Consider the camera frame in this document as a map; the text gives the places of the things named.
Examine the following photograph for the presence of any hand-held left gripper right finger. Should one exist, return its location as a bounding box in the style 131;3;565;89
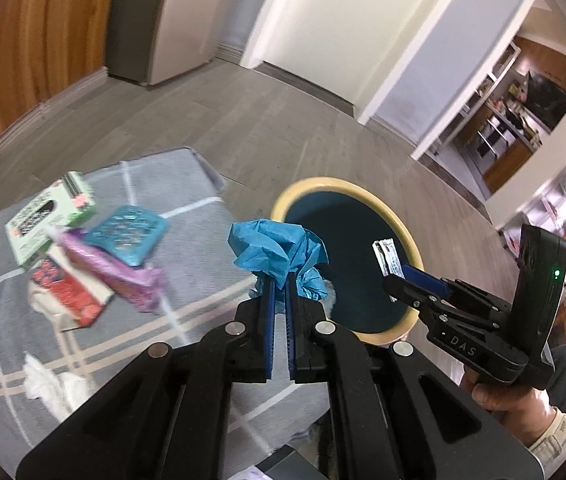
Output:
285;272;546;480

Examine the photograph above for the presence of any person's right hand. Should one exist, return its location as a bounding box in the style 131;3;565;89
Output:
458;372;556;447

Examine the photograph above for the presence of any purple packet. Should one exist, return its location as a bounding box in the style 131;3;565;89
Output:
53;227;165;314

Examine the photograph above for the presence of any white door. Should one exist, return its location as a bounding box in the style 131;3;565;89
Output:
240;0;468;117

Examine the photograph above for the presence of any blue bin with yellow rim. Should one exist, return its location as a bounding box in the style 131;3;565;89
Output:
270;176;425;348

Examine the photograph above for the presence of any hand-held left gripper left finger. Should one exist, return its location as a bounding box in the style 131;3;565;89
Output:
16;275;279;480

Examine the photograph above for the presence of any green and white box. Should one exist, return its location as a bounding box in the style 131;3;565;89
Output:
4;171;98;269

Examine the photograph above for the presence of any red packet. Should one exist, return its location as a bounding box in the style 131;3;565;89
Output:
28;255;114;329

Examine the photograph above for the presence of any wooden cabinet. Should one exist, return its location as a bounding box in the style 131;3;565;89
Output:
0;0;124;172

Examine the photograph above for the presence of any person's right forearm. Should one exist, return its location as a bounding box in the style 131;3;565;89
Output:
525;407;566;467

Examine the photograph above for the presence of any grey checked blanket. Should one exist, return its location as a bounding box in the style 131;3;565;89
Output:
0;147;334;471

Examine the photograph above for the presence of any teal packet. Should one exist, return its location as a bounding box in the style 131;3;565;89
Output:
86;205;170;267

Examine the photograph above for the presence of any blue plastic sheet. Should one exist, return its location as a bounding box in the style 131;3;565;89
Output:
228;217;332;304

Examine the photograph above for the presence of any white sachet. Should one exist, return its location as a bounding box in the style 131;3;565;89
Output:
372;239;404;279

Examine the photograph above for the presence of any white shelf rack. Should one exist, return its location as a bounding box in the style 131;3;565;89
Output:
428;40;522;162

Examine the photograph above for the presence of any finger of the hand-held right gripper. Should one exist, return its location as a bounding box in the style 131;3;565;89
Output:
383;275;452;322
400;265;507;319

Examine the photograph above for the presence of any crumpled white tissue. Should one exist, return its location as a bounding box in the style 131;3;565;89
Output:
23;352;92;422

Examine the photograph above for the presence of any refrigerator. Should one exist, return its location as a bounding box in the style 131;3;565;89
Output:
106;0;224;88

